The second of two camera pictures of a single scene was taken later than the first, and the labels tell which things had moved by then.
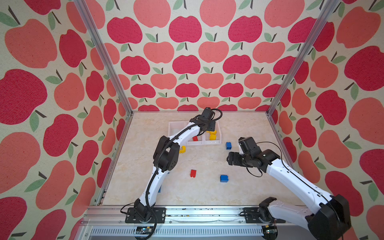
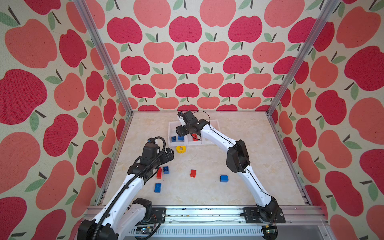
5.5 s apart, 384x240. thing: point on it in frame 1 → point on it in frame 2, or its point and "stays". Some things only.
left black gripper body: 210,126 → 165,159
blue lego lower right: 224,178 stays
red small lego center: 193,173 stays
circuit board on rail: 144,230 stays
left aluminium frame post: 85,13 stays
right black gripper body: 239,159 → 182,129
